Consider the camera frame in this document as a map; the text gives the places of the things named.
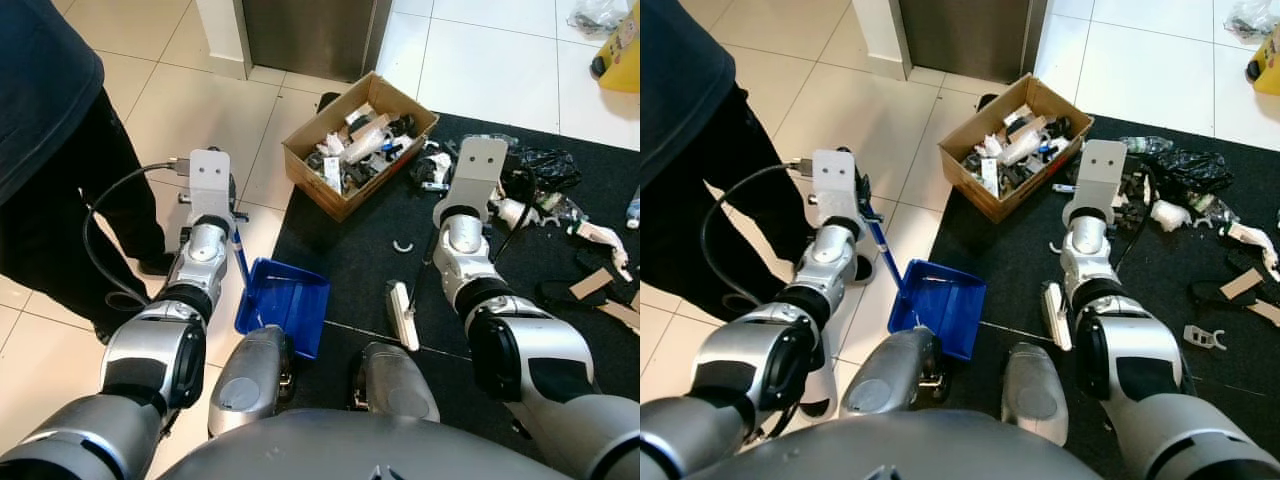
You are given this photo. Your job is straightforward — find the blue plastic dustpan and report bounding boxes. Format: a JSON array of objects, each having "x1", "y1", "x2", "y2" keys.
[
  {"x1": 862, "y1": 212, "x2": 989, "y2": 362},
  {"x1": 230, "y1": 222, "x2": 332, "y2": 361}
]

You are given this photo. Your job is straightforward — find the silver left robot leg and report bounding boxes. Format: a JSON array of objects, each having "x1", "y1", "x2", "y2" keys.
[
  {"x1": 208, "y1": 325, "x2": 297, "y2": 439},
  {"x1": 840, "y1": 325, "x2": 946, "y2": 419}
]

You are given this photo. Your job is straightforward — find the white crumpled paper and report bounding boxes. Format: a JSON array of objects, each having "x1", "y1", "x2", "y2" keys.
[
  {"x1": 575, "y1": 222, "x2": 633, "y2": 281},
  {"x1": 1228, "y1": 222, "x2": 1280, "y2": 281}
]

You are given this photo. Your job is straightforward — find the clear crumpled plastic bag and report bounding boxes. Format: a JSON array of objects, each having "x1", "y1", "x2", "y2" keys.
[
  {"x1": 568, "y1": 0, "x2": 631, "y2": 31},
  {"x1": 1225, "y1": 0, "x2": 1280, "y2": 41}
]

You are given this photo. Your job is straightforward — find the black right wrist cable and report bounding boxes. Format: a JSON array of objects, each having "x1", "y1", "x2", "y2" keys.
[
  {"x1": 1116, "y1": 195, "x2": 1153, "y2": 273},
  {"x1": 496, "y1": 205, "x2": 533, "y2": 264}
]

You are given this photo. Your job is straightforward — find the black plastic bag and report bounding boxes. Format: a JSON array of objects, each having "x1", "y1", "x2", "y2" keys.
[
  {"x1": 505, "y1": 148, "x2": 583, "y2": 196},
  {"x1": 1150, "y1": 150, "x2": 1236, "y2": 201}
]

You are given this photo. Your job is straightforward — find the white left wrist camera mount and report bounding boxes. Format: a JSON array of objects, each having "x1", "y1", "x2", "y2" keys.
[
  {"x1": 812, "y1": 149, "x2": 861, "y2": 219},
  {"x1": 188, "y1": 149, "x2": 235, "y2": 217}
]

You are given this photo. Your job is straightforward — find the silver robot leg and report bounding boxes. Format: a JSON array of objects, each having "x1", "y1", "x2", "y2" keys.
[
  {"x1": 1000, "y1": 342, "x2": 1071, "y2": 446},
  {"x1": 208, "y1": 325, "x2": 297, "y2": 439},
  {"x1": 350, "y1": 342, "x2": 441, "y2": 423},
  {"x1": 840, "y1": 325, "x2": 946, "y2": 419}
]

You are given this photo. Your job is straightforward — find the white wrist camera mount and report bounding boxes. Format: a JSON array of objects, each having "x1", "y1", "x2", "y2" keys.
[
  {"x1": 1070, "y1": 139, "x2": 1128, "y2": 223},
  {"x1": 812, "y1": 149, "x2": 861, "y2": 219},
  {"x1": 188, "y1": 149, "x2": 235, "y2": 217},
  {"x1": 454, "y1": 137, "x2": 510, "y2": 211}
]

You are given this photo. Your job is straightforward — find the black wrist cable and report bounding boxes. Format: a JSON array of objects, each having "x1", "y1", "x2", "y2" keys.
[
  {"x1": 496, "y1": 205, "x2": 533, "y2": 264},
  {"x1": 82, "y1": 155, "x2": 196, "y2": 311},
  {"x1": 700, "y1": 158, "x2": 816, "y2": 316},
  {"x1": 1116, "y1": 195, "x2": 1153, "y2": 273}
]

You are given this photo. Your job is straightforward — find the brown cardboard scrap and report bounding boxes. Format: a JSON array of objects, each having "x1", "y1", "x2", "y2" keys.
[
  {"x1": 1220, "y1": 268, "x2": 1266, "y2": 299},
  {"x1": 568, "y1": 268, "x2": 613, "y2": 299}
]

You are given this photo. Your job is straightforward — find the white door frame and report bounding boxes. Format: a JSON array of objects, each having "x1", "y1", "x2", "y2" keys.
[
  {"x1": 852, "y1": 0, "x2": 913, "y2": 81},
  {"x1": 195, "y1": 0, "x2": 253, "y2": 81}
]

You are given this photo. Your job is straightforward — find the person in dark clothes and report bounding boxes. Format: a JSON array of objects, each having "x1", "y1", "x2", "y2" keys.
[
  {"x1": 640, "y1": 0, "x2": 817, "y2": 323},
  {"x1": 0, "y1": 0, "x2": 177, "y2": 346}
]

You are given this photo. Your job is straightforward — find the silver robot torso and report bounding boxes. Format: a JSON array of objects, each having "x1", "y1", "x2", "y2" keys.
[
  {"x1": 160, "y1": 408, "x2": 561, "y2": 480},
  {"x1": 685, "y1": 410, "x2": 1101, "y2": 480}
]

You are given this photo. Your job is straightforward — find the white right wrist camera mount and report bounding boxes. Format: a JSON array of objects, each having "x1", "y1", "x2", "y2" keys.
[
  {"x1": 454, "y1": 137, "x2": 510, "y2": 211},
  {"x1": 1070, "y1": 139, "x2": 1128, "y2": 223}
]

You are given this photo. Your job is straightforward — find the white plastic bottle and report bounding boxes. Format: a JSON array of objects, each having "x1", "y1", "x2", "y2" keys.
[
  {"x1": 1000, "y1": 115, "x2": 1051, "y2": 166},
  {"x1": 340, "y1": 115, "x2": 393, "y2": 166}
]

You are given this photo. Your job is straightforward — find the black floor mat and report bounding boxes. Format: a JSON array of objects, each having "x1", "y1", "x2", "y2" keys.
[
  {"x1": 270, "y1": 108, "x2": 641, "y2": 471},
  {"x1": 928, "y1": 113, "x2": 1280, "y2": 441}
]

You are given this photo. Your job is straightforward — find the yellow plastic object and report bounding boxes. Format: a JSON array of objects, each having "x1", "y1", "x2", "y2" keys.
[
  {"x1": 1245, "y1": 30, "x2": 1280, "y2": 83},
  {"x1": 590, "y1": 0, "x2": 641, "y2": 94}
]

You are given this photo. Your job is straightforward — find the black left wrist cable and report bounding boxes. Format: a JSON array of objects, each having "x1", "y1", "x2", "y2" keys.
[
  {"x1": 82, "y1": 155, "x2": 196, "y2": 311},
  {"x1": 700, "y1": 158, "x2": 816, "y2": 316}
]

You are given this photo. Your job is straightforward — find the silver right robot leg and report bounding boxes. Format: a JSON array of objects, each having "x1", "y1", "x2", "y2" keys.
[
  {"x1": 350, "y1": 342, "x2": 441, "y2": 423},
  {"x1": 1000, "y1": 342, "x2": 1071, "y2": 446}
]

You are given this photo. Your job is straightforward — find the brown cardboard box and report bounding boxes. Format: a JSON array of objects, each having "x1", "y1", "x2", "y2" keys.
[
  {"x1": 938, "y1": 73, "x2": 1094, "y2": 223},
  {"x1": 282, "y1": 71, "x2": 440, "y2": 223}
]

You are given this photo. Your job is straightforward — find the grey metal door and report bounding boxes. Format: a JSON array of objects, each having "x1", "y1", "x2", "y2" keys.
[
  {"x1": 240, "y1": 0, "x2": 393, "y2": 83},
  {"x1": 897, "y1": 0, "x2": 1049, "y2": 84}
]

